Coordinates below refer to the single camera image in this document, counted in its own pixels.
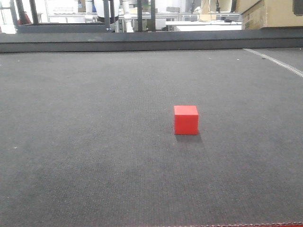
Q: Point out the white tape strip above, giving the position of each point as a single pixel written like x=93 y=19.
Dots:
x=277 y=62

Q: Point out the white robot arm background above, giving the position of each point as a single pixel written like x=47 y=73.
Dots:
x=108 y=13

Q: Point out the red magnetic cube block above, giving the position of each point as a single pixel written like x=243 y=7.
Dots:
x=186 y=119

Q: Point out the dark metal frame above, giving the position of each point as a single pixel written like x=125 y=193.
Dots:
x=24 y=25

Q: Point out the white background table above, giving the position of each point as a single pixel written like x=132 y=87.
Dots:
x=213 y=25

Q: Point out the large cardboard box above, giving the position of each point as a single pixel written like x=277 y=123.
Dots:
x=260 y=14

